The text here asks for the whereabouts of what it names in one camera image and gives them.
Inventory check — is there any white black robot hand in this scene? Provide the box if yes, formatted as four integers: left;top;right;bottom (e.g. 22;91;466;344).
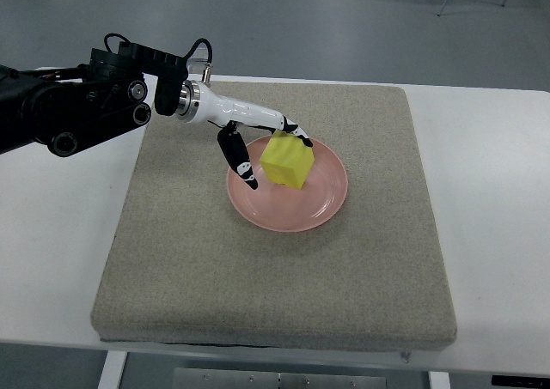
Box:
175;81;313;190

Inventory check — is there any yellow block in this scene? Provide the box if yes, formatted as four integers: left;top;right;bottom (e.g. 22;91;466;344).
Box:
260;131;315;189

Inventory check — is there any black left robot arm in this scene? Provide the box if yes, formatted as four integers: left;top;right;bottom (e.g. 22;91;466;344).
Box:
1;38;192;157

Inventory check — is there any clear floor socket plate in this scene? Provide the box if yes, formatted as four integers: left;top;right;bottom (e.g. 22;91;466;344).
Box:
186;48;212;74

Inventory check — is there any pink plate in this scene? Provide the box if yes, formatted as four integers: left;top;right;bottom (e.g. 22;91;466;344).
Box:
227;137;348;232

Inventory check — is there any beige square cushion mat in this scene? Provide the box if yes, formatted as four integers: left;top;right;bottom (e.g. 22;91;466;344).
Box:
91;82;457;351

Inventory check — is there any black label strip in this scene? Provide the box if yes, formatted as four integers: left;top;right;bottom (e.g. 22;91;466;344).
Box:
491;374;550;389

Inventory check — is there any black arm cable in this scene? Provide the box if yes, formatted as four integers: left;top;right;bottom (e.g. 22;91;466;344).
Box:
102;32;214;83

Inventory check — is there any grey metal base plate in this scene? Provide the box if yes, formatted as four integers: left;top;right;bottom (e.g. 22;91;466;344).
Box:
172;368;387;389

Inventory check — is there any white table leg frame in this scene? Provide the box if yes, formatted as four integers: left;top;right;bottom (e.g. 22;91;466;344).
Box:
97;350;128;389

